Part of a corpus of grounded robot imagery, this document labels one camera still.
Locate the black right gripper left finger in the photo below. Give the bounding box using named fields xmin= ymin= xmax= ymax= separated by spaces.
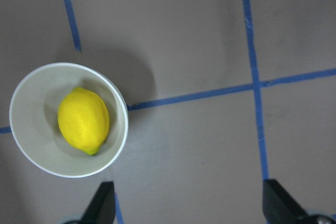
xmin=80 ymin=182 xmax=116 ymax=223

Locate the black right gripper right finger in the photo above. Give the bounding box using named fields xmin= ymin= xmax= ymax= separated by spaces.
xmin=262 ymin=179 xmax=315 ymax=224

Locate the yellow lemon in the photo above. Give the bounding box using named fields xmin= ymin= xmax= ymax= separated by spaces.
xmin=57 ymin=87 xmax=110 ymax=155

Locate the white deep bowl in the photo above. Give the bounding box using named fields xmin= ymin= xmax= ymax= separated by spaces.
xmin=9 ymin=62 xmax=129 ymax=178

